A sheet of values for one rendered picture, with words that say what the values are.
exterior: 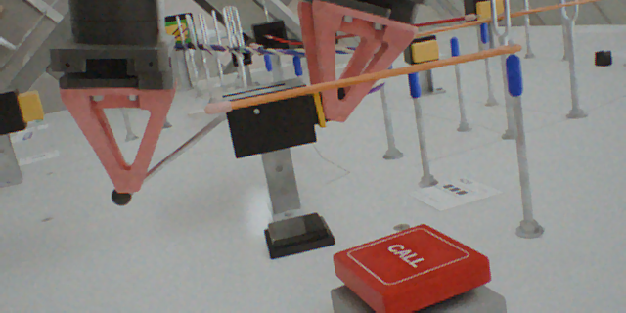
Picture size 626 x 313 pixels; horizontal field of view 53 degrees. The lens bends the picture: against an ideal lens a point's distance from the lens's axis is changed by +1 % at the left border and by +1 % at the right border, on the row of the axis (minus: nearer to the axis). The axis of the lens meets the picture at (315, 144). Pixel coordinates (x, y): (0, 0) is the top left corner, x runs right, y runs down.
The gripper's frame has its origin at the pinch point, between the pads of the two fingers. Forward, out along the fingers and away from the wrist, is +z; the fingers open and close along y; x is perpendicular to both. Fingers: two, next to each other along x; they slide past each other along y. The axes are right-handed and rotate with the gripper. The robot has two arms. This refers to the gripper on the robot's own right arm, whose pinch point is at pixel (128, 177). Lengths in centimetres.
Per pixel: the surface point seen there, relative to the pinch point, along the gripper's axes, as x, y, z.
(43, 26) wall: 172, 728, 36
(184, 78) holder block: -1, 83, 5
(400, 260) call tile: -13.1, -18.7, -1.5
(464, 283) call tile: -15.2, -20.5, -1.2
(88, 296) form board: 1.8, -6.8, 5.1
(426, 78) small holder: -32.3, 31.4, -1.7
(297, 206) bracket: -11.4, -0.9, 2.4
